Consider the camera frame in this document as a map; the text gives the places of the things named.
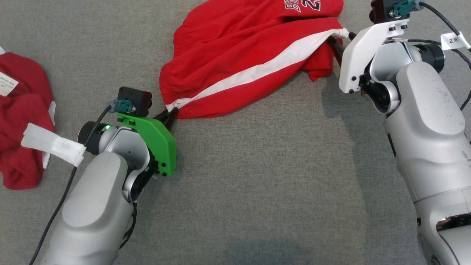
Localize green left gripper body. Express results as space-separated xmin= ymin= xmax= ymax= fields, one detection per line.
xmin=116 ymin=112 xmax=177 ymax=177

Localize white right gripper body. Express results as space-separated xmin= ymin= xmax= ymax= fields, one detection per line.
xmin=338 ymin=22 xmax=409 ymax=93

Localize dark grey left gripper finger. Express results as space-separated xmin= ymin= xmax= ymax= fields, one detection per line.
xmin=165 ymin=107 xmax=180 ymax=132
xmin=153 ymin=110 xmax=173 ymax=124

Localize red shorts with white stripe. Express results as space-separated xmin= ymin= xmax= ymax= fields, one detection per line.
xmin=159 ymin=0 xmax=350 ymax=120

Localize red jersey with white label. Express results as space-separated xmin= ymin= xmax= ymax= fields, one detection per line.
xmin=0 ymin=46 xmax=57 ymax=191

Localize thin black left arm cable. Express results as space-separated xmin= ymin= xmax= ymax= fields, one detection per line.
xmin=119 ymin=202 xmax=138 ymax=250

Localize white printed cable tag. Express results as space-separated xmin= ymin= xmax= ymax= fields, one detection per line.
xmin=440 ymin=32 xmax=471 ymax=51

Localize white tape cable tag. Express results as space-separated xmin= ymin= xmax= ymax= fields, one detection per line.
xmin=21 ymin=123 xmax=87 ymax=167

